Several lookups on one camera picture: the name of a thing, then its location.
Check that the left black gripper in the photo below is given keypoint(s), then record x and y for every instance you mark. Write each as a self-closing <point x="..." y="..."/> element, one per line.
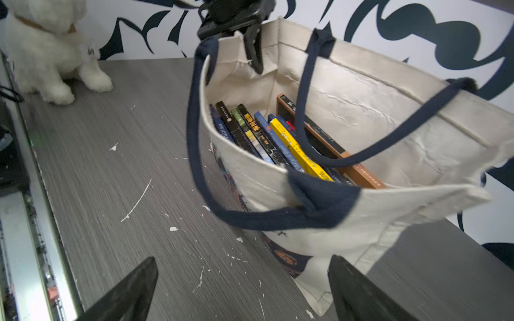
<point x="230" y="16"/>

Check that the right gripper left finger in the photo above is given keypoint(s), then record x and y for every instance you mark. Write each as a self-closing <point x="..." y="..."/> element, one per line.
<point x="130" y="299"/>

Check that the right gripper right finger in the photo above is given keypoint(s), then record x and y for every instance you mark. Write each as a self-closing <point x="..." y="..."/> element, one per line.
<point x="355" y="297"/>

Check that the cream canvas tote bag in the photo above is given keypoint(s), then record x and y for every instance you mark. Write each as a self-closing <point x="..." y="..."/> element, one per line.
<point x="426" y="139"/>

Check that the dark blue bottom book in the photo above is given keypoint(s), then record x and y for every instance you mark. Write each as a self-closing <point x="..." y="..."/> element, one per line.
<point x="219" y="124"/>

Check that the black spine book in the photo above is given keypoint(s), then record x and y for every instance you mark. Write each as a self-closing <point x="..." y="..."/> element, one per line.
<point x="235" y="130"/>

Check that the yellow spine book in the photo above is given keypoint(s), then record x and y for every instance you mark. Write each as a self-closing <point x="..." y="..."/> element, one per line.
<point x="309" y="166"/>

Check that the white plush teddy bear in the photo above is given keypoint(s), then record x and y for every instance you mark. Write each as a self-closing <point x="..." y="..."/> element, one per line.
<point x="47" y="49"/>

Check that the aluminium front rail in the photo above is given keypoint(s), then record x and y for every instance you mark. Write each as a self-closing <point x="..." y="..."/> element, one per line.
<point x="35" y="270"/>

